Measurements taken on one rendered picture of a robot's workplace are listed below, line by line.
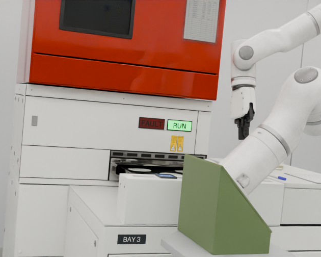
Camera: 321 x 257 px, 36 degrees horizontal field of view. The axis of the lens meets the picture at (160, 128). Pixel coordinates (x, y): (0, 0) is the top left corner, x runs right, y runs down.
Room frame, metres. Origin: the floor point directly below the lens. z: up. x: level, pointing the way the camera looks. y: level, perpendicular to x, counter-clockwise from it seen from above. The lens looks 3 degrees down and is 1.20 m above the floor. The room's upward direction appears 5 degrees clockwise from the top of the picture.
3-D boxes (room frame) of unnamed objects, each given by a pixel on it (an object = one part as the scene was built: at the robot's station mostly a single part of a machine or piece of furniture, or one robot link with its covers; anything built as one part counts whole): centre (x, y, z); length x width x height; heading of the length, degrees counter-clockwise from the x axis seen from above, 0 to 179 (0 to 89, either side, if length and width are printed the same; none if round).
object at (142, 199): (1.62, -0.16, 0.89); 0.55 x 0.09 x 0.14; 110
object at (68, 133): (2.13, 0.16, 1.02); 0.82 x 0.03 x 0.40; 110
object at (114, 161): (2.18, -0.01, 0.89); 0.44 x 0.02 x 0.10; 110
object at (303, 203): (2.03, -0.49, 0.89); 0.62 x 0.35 x 0.14; 20
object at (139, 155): (2.18, -0.01, 0.96); 0.44 x 0.01 x 0.02; 110
